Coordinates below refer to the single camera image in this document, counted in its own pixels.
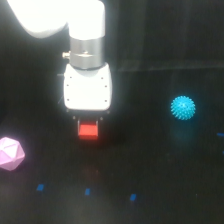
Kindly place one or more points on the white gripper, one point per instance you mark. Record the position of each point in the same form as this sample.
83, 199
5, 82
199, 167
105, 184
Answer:
87, 93

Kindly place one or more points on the red hexagonal block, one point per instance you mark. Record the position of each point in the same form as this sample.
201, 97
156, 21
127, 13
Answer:
88, 131

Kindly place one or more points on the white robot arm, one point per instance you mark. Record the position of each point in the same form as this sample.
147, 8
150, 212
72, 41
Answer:
84, 20

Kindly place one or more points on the blue tape marker middle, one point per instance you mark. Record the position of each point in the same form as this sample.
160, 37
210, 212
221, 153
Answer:
87, 191

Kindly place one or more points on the blue tape marker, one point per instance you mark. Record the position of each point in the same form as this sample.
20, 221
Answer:
87, 191
220, 134
133, 197
40, 187

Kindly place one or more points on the blue tape marker left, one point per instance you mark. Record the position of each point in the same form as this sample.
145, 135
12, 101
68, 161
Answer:
40, 187

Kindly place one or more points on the pink polyhedron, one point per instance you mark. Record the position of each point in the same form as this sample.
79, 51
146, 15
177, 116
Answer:
11, 153

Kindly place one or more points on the blue spiky ball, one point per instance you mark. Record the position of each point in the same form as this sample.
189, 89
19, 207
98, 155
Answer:
183, 108

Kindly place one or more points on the black backdrop curtain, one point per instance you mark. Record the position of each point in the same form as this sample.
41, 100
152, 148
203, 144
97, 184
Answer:
140, 35

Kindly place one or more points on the blue tape marker far right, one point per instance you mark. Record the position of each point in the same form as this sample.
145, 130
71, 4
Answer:
220, 134

